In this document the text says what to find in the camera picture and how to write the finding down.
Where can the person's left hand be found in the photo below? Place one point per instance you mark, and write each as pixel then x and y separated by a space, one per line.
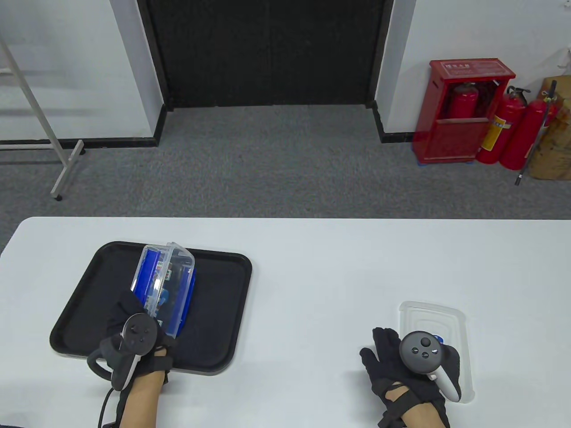
pixel 127 305

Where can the person's right hand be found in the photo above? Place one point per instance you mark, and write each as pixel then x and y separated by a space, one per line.
pixel 383 361

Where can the dark grey controller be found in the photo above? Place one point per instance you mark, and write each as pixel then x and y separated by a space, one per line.
pixel 140 332
pixel 421 352

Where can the pile of blue mahjong tiles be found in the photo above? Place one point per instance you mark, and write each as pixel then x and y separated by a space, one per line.
pixel 167 269

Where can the clear container with blue clips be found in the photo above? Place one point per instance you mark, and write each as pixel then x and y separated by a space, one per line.
pixel 178 285

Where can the clear lid with blue label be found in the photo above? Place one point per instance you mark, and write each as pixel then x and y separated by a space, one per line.
pixel 428 316

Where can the black plastic tray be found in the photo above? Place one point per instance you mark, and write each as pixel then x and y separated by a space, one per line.
pixel 214 312

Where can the person's right forearm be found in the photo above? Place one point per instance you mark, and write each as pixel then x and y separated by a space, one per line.
pixel 417 419

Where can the person's left forearm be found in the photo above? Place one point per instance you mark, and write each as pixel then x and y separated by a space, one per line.
pixel 140 401

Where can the red fire extinguisher cabinet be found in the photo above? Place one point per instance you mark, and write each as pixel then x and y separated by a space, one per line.
pixel 450 138

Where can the plain red fire extinguisher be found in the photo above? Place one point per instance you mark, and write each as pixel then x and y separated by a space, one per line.
pixel 524 138

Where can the red extinguisher with yellow label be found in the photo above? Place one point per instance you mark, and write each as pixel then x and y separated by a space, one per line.
pixel 506 120

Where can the red extinguisher inside cabinet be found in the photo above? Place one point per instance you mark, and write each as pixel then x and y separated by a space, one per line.
pixel 464 102

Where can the brown cardboard box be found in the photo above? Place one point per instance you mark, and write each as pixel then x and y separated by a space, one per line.
pixel 555 151

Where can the black double door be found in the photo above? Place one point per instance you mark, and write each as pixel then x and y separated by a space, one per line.
pixel 267 53

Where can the white metal stand frame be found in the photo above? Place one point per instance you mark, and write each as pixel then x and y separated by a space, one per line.
pixel 67 171

